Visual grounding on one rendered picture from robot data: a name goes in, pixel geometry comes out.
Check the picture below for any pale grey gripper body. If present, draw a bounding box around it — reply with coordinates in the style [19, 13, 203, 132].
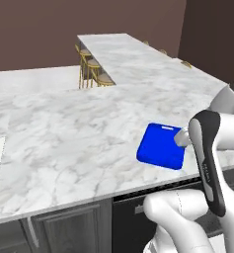
[173, 126, 193, 148]

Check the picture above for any blue tray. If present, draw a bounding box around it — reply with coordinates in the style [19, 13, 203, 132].
[135, 122, 187, 171]

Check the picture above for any black dishwasher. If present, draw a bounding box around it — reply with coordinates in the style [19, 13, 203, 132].
[111, 165, 234, 253]

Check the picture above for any dark grey cupboard door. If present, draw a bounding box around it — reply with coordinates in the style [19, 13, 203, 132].
[31, 203, 104, 253]
[0, 219, 28, 253]

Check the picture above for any silver dishwasher handle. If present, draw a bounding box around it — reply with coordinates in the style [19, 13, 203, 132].
[134, 204, 146, 215]

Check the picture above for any silver cupboard handle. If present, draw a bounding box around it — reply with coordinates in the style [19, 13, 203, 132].
[26, 215, 40, 249]

